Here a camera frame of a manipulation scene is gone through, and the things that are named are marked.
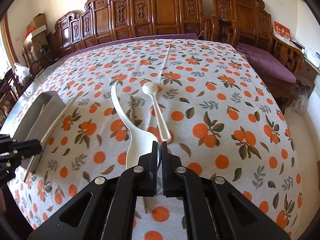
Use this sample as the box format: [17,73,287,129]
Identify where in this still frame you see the large white rice paddle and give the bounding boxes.
[111,81,158,169]

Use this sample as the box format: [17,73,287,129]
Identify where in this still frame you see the small white plastic spoon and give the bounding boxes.
[142,82,171,141]

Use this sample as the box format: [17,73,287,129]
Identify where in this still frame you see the light wooden chopstick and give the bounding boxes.
[41,95,79,147]

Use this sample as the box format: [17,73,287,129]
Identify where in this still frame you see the dark brown wooden chopstick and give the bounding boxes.
[130,96,148,213]

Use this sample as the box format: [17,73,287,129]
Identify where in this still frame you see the stainless steel utensil tray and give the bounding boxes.
[10,90,66,178]

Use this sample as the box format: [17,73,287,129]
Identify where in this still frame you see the wooden side chair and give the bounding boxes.
[1,44,55,109]

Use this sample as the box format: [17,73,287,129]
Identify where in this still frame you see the white plastic bag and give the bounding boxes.
[14,63,32,86]

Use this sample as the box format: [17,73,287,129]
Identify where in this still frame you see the orange fruit print tablecloth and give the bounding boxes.
[9,39,302,239]

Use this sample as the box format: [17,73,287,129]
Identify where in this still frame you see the stacked cardboard boxes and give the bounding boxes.
[23,14,49,57]

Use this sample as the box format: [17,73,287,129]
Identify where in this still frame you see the purple bench cushion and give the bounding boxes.
[59,33,198,61]

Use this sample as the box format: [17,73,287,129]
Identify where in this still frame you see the purple seat cushion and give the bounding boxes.
[236,43,296,83]

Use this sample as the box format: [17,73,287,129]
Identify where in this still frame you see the carved wooden bench backrest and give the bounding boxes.
[53,0,219,56]

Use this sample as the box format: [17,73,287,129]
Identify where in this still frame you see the carved wooden armchair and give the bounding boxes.
[212,0,304,108]

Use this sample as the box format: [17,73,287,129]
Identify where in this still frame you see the red card sign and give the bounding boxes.
[273,20,291,42]

